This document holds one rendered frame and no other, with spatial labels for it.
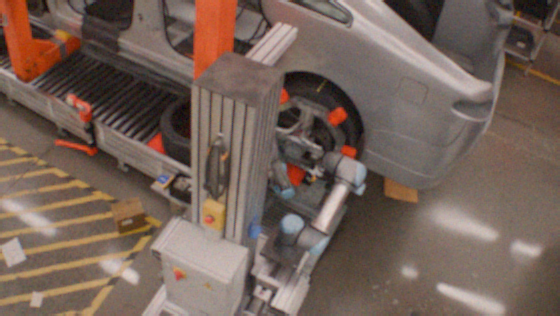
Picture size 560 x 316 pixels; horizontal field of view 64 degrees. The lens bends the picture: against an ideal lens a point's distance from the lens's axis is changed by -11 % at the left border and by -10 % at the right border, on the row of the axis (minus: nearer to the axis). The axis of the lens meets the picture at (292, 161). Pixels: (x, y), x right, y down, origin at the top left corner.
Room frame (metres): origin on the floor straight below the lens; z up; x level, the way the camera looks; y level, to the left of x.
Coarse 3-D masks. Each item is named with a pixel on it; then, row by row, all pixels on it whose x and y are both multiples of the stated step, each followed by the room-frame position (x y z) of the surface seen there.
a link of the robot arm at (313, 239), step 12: (336, 168) 1.83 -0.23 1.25; (348, 168) 1.82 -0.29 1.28; (360, 168) 1.83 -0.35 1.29; (336, 180) 1.79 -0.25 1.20; (348, 180) 1.77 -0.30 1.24; (360, 180) 1.82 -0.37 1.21; (336, 192) 1.73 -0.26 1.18; (348, 192) 1.75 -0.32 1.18; (324, 204) 1.69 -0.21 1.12; (336, 204) 1.68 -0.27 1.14; (324, 216) 1.62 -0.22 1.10; (312, 228) 1.56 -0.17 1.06; (324, 228) 1.57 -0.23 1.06; (300, 240) 1.51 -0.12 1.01; (312, 240) 1.51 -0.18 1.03; (324, 240) 1.52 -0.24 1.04; (312, 252) 1.47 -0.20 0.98
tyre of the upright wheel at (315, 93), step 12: (288, 84) 2.69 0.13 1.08; (300, 84) 2.63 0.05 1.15; (312, 84) 2.62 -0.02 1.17; (324, 84) 2.64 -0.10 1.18; (336, 84) 2.68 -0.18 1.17; (300, 96) 2.56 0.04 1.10; (312, 96) 2.53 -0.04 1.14; (324, 96) 2.52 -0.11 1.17; (336, 96) 2.56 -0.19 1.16; (348, 96) 2.63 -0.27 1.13; (336, 108) 2.48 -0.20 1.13; (348, 108) 2.54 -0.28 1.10; (348, 120) 2.46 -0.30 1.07; (360, 120) 2.58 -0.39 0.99; (348, 132) 2.44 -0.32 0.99; (360, 132) 2.56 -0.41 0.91; (348, 144) 2.43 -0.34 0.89
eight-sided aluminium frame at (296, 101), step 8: (296, 96) 2.53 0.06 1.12; (288, 104) 2.49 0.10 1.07; (296, 104) 2.47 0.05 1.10; (304, 104) 2.47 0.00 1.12; (312, 104) 2.49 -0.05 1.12; (312, 112) 2.44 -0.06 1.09; (320, 112) 2.42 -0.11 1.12; (328, 112) 2.45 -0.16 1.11; (328, 128) 2.40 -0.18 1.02; (336, 128) 2.43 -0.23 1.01; (336, 136) 2.38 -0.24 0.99; (344, 136) 2.41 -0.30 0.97; (280, 144) 2.54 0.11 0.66; (336, 144) 2.37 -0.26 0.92; (288, 160) 2.47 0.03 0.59; (296, 160) 2.46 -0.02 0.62; (304, 160) 2.48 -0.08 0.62; (304, 168) 2.43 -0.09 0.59
